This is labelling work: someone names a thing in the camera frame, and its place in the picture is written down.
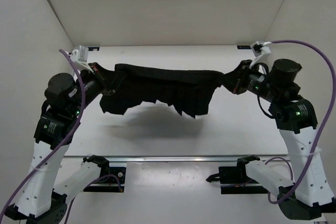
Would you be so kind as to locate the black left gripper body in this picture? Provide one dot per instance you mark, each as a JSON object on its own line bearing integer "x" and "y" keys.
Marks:
{"x": 95, "y": 83}

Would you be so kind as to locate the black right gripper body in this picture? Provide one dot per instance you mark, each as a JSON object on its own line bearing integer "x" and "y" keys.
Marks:
{"x": 246, "y": 78}

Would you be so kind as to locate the black pleated skirt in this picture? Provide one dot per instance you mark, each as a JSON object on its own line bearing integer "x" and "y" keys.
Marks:
{"x": 188, "y": 91}

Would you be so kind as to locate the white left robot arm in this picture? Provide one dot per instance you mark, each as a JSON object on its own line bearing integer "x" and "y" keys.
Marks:
{"x": 41, "y": 200}

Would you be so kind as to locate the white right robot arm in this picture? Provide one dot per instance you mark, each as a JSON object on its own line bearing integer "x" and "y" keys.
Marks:
{"x": 308, "y": 195}

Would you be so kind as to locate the blue right corner label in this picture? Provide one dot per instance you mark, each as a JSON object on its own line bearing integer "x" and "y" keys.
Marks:
{"x": 243, "y": 47}

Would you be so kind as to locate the blue corner label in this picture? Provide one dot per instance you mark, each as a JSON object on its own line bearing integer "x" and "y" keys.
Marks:
{"x": 243, "y": 47}
{"x": 94, "y": 48}

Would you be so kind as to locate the blue left corner label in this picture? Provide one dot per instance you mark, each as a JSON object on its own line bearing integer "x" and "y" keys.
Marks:
{"x": 94, "y": 48}

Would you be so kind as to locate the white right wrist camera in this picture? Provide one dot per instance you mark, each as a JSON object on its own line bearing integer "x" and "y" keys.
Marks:
{"x": 261, "y": 50}

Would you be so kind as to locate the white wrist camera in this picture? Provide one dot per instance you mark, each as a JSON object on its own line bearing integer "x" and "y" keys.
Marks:
{"x": 79, "y": 57}
{"x": 261, "y": 50}

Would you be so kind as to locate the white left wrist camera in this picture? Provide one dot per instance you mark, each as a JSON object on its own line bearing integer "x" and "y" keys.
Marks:
{"x": 79, "y": 57}

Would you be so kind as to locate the aluminium table rail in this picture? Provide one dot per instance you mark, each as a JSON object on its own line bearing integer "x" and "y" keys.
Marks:
{"x": 139, "y": 159}

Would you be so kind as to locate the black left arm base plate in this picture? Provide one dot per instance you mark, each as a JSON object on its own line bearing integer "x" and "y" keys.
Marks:
{"x": 112, "y": 180}

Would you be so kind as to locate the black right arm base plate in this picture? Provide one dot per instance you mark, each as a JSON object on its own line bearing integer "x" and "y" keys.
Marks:
{"x": 234, "y": 180}

